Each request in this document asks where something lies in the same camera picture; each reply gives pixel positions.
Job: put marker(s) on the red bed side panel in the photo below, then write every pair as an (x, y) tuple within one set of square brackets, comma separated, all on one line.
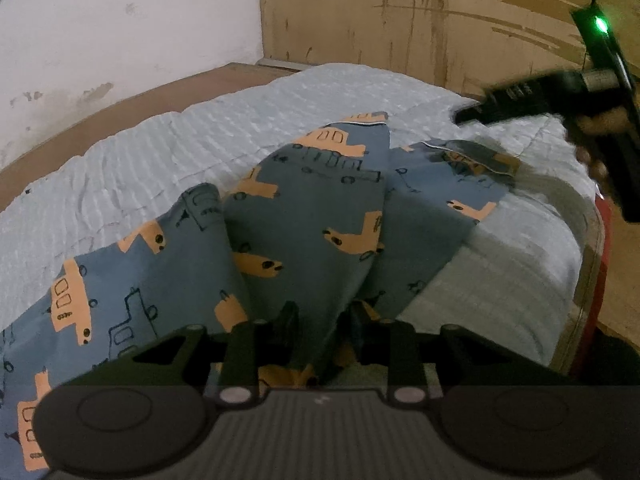
[(597, 280)]

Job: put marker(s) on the person's right hand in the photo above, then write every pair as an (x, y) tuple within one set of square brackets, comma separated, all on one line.
[(597, 125)]

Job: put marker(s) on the white trim strip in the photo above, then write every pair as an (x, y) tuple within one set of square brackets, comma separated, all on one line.
[(277, 62)]

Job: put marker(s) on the brown bed mattress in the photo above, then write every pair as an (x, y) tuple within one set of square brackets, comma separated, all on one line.
[(125, 105)]

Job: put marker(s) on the plywood board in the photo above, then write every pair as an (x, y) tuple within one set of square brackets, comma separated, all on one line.
[(400, 15)]

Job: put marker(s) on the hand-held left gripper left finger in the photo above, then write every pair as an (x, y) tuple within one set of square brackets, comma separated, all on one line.
[(289, 327)]

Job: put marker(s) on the light blue quilted blanket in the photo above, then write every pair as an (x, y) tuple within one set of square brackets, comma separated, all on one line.
[(165, 140)]

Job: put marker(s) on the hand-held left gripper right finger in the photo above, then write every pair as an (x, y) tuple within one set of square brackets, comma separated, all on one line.
[(359, 327)]

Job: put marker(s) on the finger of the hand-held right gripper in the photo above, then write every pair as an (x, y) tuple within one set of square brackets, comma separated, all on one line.
[(515, 95)]

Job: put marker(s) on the blue truck print pants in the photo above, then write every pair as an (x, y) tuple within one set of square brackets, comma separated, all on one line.
[(310, 200)]

